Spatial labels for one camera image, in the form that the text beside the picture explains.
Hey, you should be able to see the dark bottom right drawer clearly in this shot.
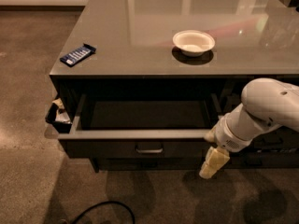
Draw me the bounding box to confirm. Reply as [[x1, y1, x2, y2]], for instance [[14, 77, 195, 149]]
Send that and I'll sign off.
[[224, 152, 299, 169]]

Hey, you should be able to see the white paper bowl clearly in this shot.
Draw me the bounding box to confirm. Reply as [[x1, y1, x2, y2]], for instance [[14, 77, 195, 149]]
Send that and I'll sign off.
[[173, 30, 215, 57]]

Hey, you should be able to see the dark grey top drawer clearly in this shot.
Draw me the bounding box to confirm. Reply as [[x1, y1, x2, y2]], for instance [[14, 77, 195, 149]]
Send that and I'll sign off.
[[59, 94, 221, 159]]

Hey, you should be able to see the dark bottom left drawer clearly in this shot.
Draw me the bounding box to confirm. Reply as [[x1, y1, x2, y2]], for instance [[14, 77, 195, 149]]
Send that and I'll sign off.
[[90, 158, 203, 173]]

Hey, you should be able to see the black bin with trash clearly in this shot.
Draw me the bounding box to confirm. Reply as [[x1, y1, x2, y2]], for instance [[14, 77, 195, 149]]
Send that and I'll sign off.
[[45, 98, 72, 133]]

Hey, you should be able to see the black floor cable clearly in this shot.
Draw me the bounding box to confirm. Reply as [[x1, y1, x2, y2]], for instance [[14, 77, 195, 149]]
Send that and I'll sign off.
[[69, 200, 136, 224]]

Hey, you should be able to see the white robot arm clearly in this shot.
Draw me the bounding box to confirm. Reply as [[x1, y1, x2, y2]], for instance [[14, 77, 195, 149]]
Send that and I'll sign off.
[[199, 78, 299, 179]]

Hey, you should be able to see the dark middle right drawer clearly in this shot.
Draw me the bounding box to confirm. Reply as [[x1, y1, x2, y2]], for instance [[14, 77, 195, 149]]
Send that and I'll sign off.
[[248, 127, 299, 153]]

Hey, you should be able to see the dark top right drawer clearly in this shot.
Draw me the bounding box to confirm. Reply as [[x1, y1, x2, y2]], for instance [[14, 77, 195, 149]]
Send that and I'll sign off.
[[222, 93, 241, 113]]

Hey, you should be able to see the dark grey drawer cabinet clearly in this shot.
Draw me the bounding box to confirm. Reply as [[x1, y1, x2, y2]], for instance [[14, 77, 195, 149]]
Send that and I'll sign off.
[[49, 0, 299, 174]]

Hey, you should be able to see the white gripper wrist block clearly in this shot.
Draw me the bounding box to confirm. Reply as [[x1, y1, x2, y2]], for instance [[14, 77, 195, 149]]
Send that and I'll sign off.
[[199, 114, 250, 179]]

